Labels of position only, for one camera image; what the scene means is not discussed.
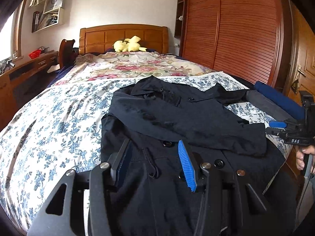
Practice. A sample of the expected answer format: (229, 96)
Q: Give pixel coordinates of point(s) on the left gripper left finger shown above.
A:
(79, 204)

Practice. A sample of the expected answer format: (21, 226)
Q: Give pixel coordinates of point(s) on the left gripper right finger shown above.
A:
(230, 203)

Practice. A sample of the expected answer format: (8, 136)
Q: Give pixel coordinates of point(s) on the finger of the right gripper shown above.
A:
(277, 124)

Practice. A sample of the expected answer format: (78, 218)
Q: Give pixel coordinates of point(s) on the black double-breasted coat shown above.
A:
(155, 115)

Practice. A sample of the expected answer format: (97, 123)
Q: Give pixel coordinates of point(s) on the wooden bedroom door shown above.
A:
(302, 54)

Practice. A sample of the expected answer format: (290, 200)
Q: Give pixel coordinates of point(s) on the person's right hand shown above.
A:
(300, 164)

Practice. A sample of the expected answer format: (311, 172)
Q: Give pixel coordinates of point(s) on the folded grey garment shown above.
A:
(260, 101)

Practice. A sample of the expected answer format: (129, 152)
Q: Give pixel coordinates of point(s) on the folded navy blue garment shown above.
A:
(285, 103)

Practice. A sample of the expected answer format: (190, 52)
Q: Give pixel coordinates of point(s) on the blue floral white bedspread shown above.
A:
(59, 129)

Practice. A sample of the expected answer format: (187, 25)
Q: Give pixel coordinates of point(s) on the wooden louvred wardrobe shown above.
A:
(250, 39)

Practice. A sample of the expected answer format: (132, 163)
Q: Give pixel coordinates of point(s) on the pink floral quilt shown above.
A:
(113, 65)

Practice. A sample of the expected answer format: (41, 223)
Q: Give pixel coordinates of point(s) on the long wooden desk cabinet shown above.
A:
(23, 82)

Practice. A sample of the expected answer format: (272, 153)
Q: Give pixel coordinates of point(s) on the wooden chair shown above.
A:
(67, 53)

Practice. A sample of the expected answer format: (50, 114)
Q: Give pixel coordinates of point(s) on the yellow plush toy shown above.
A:
(129, 45)

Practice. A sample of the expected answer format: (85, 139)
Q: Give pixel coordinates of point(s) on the red bowl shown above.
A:
(35, 54)

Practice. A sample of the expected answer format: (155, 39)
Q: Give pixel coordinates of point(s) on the wooden bed headboard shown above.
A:
(101, 38)

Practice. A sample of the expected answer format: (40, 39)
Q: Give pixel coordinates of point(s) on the window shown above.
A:
(11, 34)

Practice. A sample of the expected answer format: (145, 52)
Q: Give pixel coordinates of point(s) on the brass door handle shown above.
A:
(295, 84)

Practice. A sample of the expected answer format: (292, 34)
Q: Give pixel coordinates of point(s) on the white wall shelf unit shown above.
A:
(49, 13)

